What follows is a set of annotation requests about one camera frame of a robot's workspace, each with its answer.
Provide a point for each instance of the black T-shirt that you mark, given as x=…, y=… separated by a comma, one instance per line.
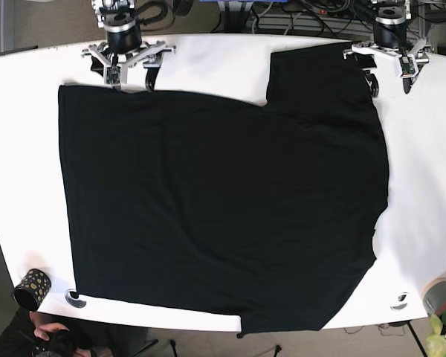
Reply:
x=204, y=203

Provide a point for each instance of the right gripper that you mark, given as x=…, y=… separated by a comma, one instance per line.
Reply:
x=125, y=49

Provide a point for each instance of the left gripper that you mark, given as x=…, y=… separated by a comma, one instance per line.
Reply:
x=389, y=43

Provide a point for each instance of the green potted plant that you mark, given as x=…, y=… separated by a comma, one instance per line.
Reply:
x=436, y=341

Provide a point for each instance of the right table cable grommet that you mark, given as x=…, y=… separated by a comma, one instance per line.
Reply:
x=400, y=302

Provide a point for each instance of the table cable grommet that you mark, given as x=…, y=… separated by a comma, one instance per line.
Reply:
x=400, y=302
x=73, y=299

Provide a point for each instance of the person's hand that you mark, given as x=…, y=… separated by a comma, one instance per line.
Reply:
x=44, y=325

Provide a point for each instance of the black gold-dotted cup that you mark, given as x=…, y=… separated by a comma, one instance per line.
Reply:
x=32, y=290

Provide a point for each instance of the left table cable grommet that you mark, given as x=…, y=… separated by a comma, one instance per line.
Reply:
x=73, y=299

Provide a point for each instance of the black camera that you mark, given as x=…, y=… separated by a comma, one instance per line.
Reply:
x=60, y=343

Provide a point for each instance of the grey tape roll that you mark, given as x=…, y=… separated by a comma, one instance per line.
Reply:
x=434, y=297

